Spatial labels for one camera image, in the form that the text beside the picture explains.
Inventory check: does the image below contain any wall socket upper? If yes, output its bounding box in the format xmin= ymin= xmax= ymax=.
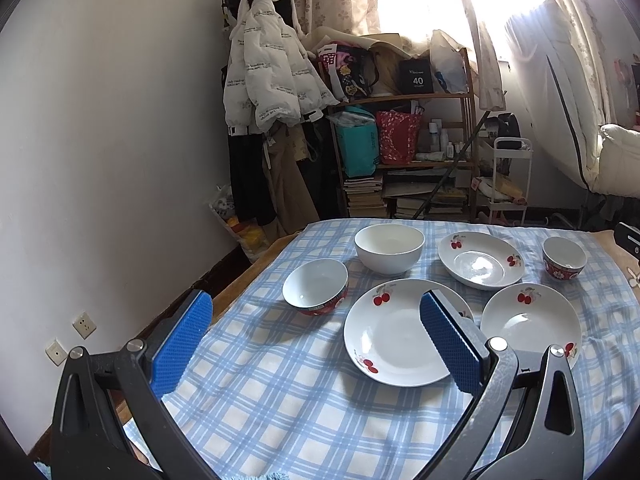
xmin=72 ymin=312 xmax=96 ymax=339

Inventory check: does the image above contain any small red bowl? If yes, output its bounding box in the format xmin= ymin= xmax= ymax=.
xmin=542 ymin=236 xmax=587 ymax=281

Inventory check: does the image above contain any white puffer jacket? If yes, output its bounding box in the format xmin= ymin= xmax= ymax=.
xmin=224 ymin=0 xmax=337 ymax=136

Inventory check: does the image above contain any teal bag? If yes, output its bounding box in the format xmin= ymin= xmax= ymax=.
xmin=329 ymin=106 xmax=380 ymax=178

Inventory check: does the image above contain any large cherry plate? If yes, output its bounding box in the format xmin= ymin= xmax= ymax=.
xmin=344 ymin=278 xmax=473 ymax=388

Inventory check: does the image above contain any white duvet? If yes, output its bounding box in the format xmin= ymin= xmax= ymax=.
xmin=506 ymin=0 xmax=639 ymax=198

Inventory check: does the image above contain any wall socket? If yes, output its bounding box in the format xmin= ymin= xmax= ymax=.
xmin=44 ymin=339 xmax=67 ymax=366
xmin=72 ymin=312 xmax=96 ymax=339

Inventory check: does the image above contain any stack of books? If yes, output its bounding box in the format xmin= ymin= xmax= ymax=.
xmin=343 ymin=174 xmax=387 ymax=218

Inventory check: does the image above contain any brown blanket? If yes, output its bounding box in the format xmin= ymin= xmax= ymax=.
xmin=592 ymin=230 xmax=640 ymax=301

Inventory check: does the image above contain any wooden shelf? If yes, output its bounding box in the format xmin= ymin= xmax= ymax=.
xmin=331 ymin=48 xmax=486 ymax=222

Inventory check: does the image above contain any large white bowl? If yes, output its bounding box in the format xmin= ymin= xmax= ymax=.
xmin=354 ymin=223 xmax=425 ymax=275

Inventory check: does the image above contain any red bag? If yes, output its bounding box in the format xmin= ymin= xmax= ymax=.
xmin=376 ymin=110 xmax=422 ymax=166

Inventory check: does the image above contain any black box labelled 40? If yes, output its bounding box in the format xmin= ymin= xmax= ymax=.
xmin=398 ymin=58 xmax=434 ymax=94

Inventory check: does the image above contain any wall socket lower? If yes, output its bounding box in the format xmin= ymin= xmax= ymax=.
xmin=44 ymin=339 xmax=67 ymax=366

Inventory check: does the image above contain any cherry plate back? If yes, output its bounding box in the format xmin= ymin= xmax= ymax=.
xmin=438 ymin=231 xmax=525 ymax=290

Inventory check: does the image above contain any brown coat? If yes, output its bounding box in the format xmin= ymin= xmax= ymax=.
xmin=262 ymin=122 xmax=319 ymax=242

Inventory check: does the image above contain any white utility cart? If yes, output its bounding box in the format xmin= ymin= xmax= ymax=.
xmin=480 ymin=136 xmax=534 ymax=226

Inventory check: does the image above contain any blue plaid tablecloth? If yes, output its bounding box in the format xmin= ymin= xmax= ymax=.
xmin=164 ymin=219 xmax=639 ymax=479

